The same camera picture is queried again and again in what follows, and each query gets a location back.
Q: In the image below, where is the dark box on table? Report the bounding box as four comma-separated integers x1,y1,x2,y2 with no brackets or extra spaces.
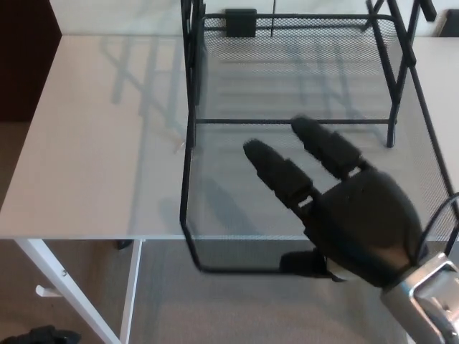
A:
439,10,459,37

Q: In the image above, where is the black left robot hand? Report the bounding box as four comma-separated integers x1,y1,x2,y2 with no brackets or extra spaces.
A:
0,325,82,344

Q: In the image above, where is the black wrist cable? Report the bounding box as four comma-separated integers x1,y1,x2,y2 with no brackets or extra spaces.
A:
418,192,459,259

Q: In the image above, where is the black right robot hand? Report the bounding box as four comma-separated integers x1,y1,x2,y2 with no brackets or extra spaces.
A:
242,116,426,290

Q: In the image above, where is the dark brown cabinet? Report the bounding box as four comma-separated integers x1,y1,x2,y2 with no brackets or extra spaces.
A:
0,0,64,123

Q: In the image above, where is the black rectangular block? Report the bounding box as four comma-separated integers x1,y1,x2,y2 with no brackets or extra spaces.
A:
224,9,257,38

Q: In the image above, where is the white table with metal legs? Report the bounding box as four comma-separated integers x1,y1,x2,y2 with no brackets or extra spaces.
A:
0,34,459,344

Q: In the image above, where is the black mesh tray layer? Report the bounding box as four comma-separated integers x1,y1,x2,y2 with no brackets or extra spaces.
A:
179,13,459,276

